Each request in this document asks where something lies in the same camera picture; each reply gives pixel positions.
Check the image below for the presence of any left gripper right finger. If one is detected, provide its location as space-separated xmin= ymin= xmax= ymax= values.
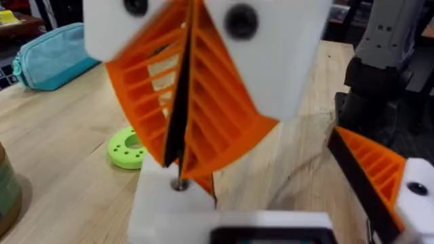
xmin=326 ymin=126 xmax=434 ymax=244

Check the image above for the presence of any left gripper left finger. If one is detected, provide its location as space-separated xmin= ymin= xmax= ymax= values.
xmin=127 ymin=158 xmax=218 ymax=244

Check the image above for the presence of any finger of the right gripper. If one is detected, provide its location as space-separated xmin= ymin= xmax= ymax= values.
xmin=82 ymin=0 xmax=193 ymax=168
xmin=178 ymin=0 xmax=334 ymax=180

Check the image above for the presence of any green disc with holes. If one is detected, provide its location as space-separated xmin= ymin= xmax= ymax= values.
xmin=107 ymin=125 xmax=149 ymax=170

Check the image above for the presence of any light blue zip bag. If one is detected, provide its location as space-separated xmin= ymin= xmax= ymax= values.
xmin=12 ymin=22 xmax=101 ymax=92

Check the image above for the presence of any yellow box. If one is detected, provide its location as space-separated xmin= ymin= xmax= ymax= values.
xmin=0 ymin=9 xmax=22 ymax=26

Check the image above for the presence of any toy tub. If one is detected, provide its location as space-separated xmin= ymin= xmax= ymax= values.
xmin=0 ymin=141 xmax=23 ymax=238

